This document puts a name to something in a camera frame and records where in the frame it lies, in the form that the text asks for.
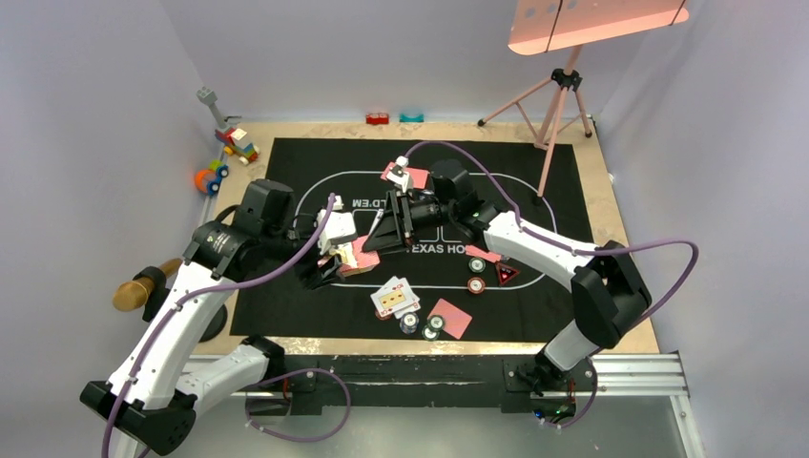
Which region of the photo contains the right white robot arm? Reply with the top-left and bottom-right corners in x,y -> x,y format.
363,156 -> 652,388

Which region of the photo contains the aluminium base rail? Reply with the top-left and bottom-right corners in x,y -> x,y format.
115,353 -> 706,458

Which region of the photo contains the blue poker chip stack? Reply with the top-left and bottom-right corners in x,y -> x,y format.
400,312 -> 419,335

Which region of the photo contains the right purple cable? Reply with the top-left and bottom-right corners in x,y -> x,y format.
404,139 -> 701,431

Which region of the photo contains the red backed card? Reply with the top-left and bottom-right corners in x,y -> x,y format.
427,299 -> 472,340
465,244 -> 502,263
380,162 -> 429,190

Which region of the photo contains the red triangular button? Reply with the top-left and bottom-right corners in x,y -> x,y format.
495,262 -> 520,286

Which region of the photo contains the purple cable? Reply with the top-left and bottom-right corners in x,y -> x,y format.
100,192 -> 353,458
404,139 -> 701,431

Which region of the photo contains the red backed card top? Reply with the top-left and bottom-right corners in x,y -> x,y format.
380,162 -> 429,190

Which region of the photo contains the green poker chip stack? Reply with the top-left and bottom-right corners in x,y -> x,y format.
427,315 -> 446,332

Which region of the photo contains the gold microphone on stand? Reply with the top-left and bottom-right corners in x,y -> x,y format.
112,258 -> 182,323

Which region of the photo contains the colourful toy block train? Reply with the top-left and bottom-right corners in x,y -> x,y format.
215,127 -> 259,165

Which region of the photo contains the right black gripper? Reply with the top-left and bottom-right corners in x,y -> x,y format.
364,189 -> 457,256

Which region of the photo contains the red small block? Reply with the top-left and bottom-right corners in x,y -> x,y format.
365,112 -> 390,125

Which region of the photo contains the pink music stand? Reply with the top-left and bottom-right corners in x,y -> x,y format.
477,0 -> 691,198

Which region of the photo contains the black poker table mat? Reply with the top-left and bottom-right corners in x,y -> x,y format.
231,138 -> 593,343

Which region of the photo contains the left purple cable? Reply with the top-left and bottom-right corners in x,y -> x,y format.
100,192 -> 353,458

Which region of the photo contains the face-up playing cards pile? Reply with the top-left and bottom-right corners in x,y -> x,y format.
370,277 -> 420,319

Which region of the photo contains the teal small block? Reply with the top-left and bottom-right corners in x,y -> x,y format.
399,112 -> 425,123

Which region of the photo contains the red backed card bottom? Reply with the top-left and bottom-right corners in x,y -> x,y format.
427,299 -> 472,340

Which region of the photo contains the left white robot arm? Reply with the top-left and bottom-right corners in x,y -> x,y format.
80,178 -> 346,457

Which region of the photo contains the pink playing card box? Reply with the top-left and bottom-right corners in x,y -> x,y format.
318,235 -> 380,278

